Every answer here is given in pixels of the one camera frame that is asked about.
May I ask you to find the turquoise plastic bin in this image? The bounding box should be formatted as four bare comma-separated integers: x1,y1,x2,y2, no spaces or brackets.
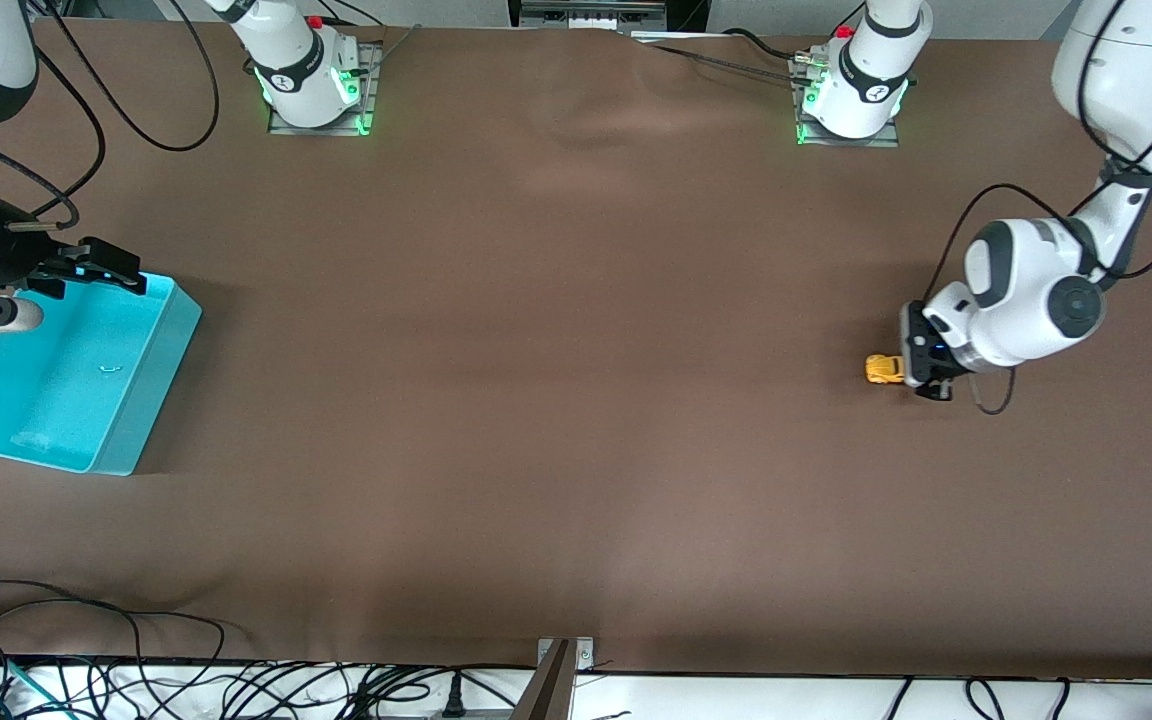
0,270,204,477

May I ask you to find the grey power strip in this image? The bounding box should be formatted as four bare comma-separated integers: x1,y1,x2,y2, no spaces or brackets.
509,0,674,32

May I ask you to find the black cable with brass plug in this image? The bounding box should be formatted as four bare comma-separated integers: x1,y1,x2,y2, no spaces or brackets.
0,118,83,233

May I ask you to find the black right arm loop cable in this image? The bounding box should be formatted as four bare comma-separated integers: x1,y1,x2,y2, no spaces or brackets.
31,0,223,154

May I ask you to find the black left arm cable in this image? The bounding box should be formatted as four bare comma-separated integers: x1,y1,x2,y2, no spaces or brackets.
921,0,1152,417

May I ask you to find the grey left arm base plate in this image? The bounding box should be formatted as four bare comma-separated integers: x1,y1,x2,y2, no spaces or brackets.
793,52,901,149

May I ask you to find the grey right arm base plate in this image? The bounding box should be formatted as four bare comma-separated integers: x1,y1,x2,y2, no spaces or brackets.
267,40,379,137

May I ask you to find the thick black cable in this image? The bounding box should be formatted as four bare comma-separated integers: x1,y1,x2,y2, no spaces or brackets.
721,27,817,69

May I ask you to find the black looped cable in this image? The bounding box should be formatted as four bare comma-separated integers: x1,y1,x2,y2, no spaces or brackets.
0,579,229,720

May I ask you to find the teal cable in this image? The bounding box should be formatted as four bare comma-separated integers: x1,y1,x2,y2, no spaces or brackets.
0,648,72,720

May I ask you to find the grey metal camera post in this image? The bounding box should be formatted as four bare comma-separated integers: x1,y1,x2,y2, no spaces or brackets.
512,636,596,720

